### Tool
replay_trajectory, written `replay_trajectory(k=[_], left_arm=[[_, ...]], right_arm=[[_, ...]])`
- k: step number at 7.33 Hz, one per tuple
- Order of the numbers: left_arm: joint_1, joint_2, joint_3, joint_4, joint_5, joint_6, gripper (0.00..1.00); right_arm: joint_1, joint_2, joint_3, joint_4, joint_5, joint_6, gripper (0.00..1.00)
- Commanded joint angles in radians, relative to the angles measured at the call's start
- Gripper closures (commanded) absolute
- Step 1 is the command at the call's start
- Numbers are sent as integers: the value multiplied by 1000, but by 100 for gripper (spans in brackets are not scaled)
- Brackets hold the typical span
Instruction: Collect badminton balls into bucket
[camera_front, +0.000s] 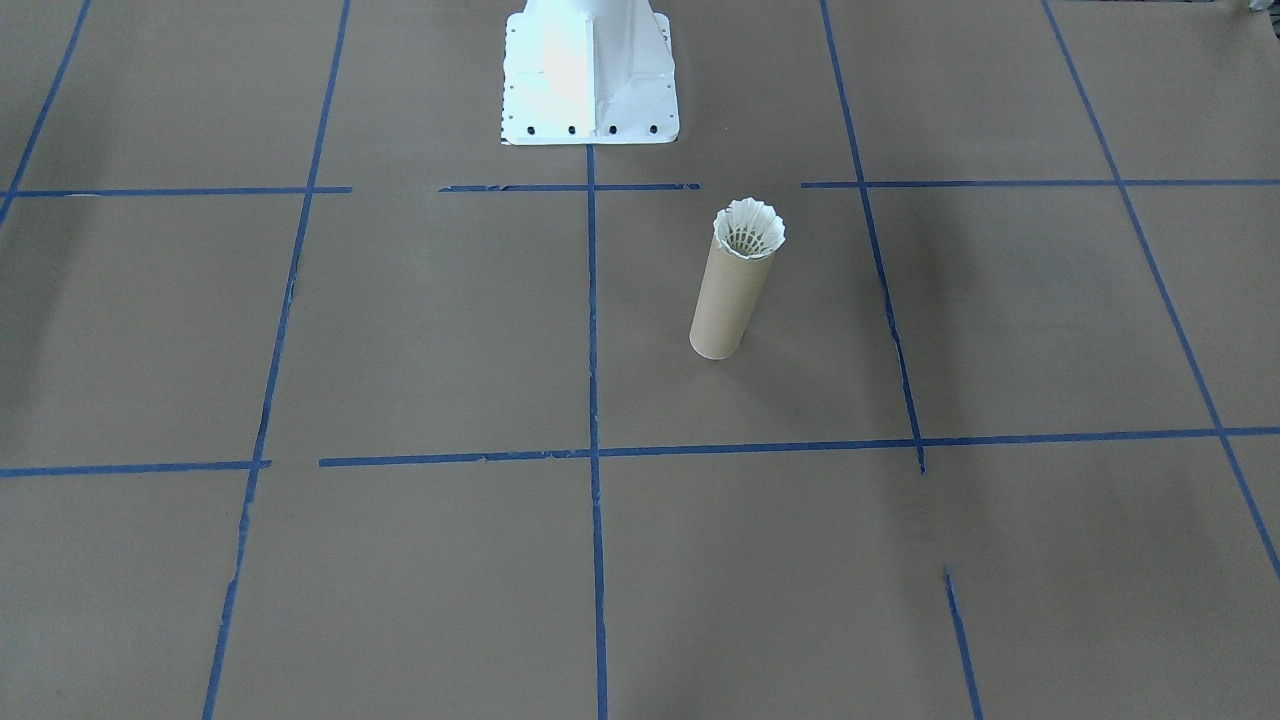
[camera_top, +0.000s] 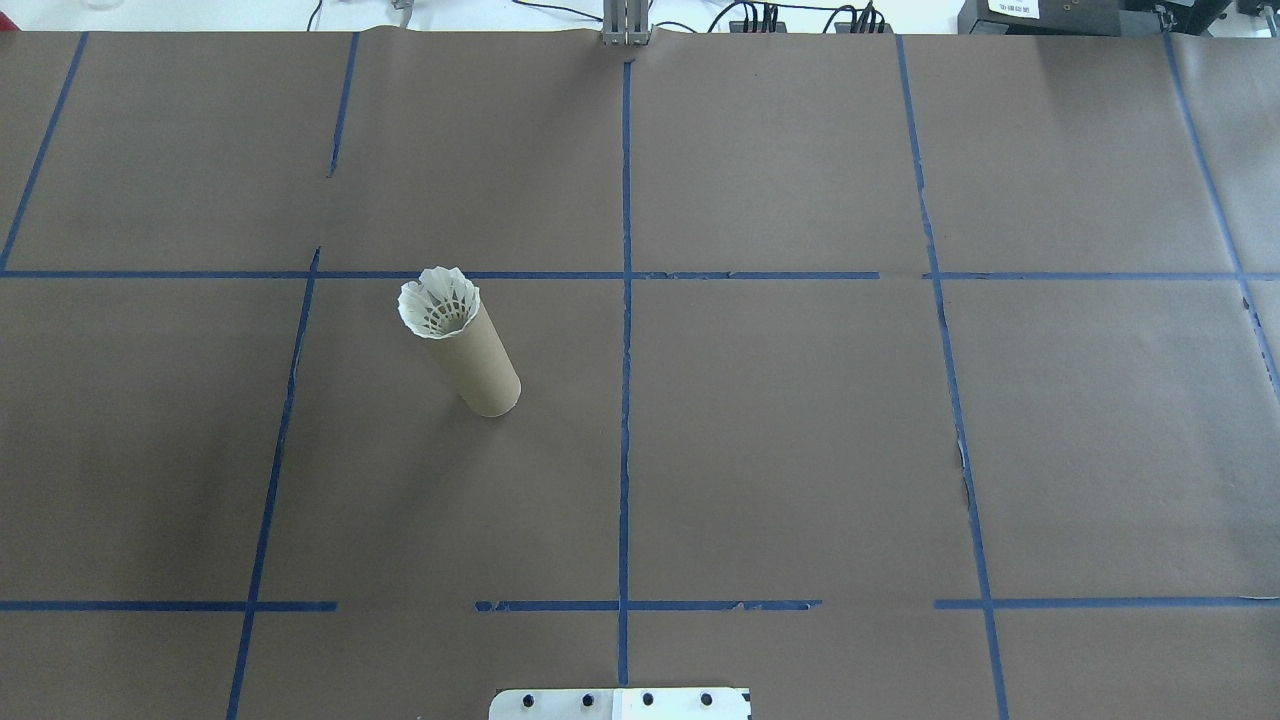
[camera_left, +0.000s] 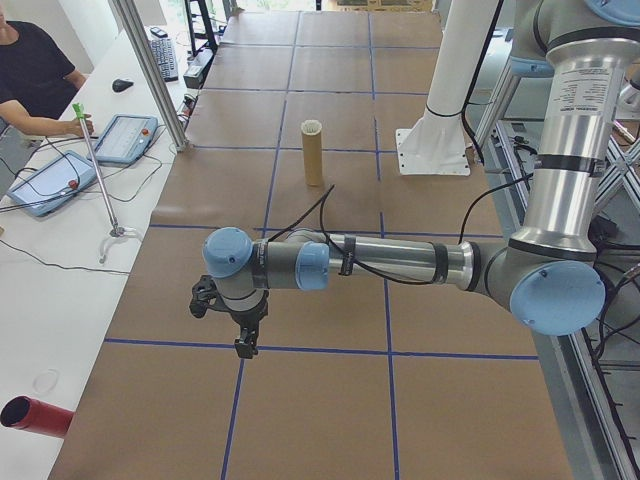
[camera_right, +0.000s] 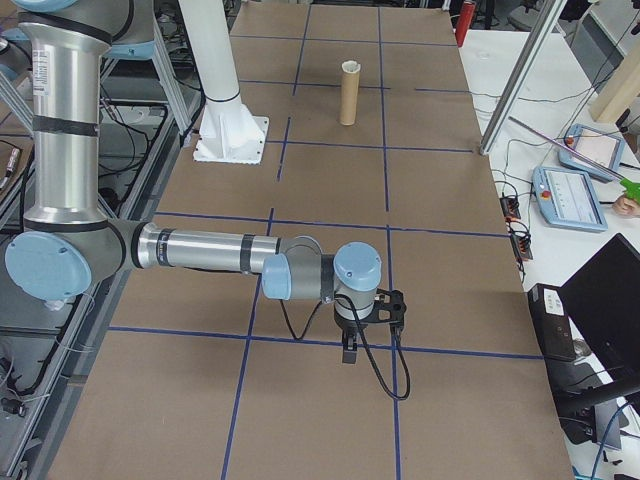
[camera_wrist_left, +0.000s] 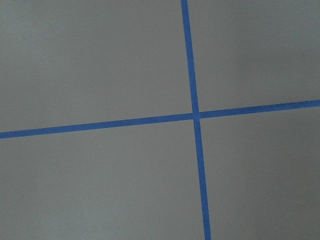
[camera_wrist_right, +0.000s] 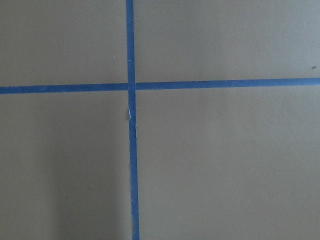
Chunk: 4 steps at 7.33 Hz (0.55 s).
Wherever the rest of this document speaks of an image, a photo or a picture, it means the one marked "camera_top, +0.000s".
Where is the white badminton shuttlecock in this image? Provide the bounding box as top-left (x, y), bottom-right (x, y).
top-left (397, 266), bottom-right (482, 342)

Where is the brown cardboard tube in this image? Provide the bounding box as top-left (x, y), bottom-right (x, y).
top-left (418, 296), bottom-right (523, 419)

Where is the black computer box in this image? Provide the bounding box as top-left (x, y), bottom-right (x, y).
top-left (957, 0), bottom-right (1126, 37)

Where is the aluminium frame post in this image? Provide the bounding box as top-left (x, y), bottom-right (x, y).
top-left (600, 0), bottom-right (653, 48)

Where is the white column with base plate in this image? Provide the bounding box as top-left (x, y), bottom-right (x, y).
top-left (488, 688), bottom-right (753, 720)

